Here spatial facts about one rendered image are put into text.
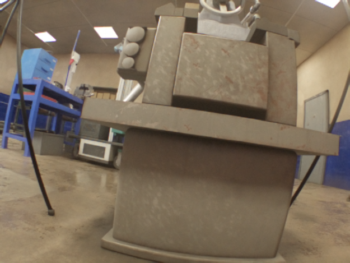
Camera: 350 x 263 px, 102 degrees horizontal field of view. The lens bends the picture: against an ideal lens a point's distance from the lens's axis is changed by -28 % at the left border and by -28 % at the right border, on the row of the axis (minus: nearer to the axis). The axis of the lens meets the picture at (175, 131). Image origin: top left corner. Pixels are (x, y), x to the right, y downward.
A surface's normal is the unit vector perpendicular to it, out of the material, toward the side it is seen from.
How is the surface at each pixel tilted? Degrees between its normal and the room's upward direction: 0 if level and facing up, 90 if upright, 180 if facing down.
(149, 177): 90
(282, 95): 90
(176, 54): 90
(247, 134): 90
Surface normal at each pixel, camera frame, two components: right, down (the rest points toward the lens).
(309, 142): -0.07, -0.10
